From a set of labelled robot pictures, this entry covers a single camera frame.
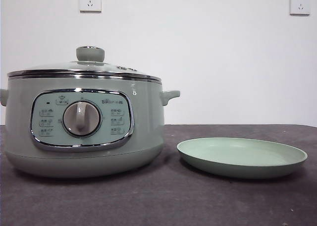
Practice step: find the glass lid with green knob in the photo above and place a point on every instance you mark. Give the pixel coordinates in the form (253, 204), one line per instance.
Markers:
(90, 54)

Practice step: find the pale green electric steamer pot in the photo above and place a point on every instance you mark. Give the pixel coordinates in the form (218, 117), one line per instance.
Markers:
(146, 117)

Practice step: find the pale green round plate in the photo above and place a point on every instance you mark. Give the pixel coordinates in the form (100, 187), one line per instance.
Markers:
(242, 154)

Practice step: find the white wall socket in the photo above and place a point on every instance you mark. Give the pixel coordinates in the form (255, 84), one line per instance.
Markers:
(300, 4)
(90, 1)

